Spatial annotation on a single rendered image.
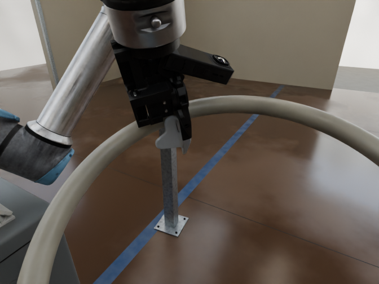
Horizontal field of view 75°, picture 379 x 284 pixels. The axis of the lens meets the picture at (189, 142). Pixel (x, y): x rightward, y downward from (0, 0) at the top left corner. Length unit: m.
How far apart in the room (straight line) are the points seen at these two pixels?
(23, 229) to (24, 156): 0.22
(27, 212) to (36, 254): 0.67
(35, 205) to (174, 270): 1.02
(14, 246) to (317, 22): 5.88
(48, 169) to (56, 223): 0.57
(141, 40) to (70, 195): 0.21
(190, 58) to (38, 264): 0.30
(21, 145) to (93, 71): 0.31
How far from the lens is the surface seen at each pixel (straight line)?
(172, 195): 1.76
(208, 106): 0.42
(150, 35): 0.29
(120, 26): 0.30
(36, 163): 0.91
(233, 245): 1.90
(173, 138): 0.41
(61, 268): 1.15
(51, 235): 0.34
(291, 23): 6.13
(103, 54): 0.88
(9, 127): 0.94
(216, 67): 0.37
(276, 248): 1.95
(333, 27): 6.06
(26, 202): 1.05
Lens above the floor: 1.43
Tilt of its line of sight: 27 degrees down
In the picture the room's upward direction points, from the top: straight up
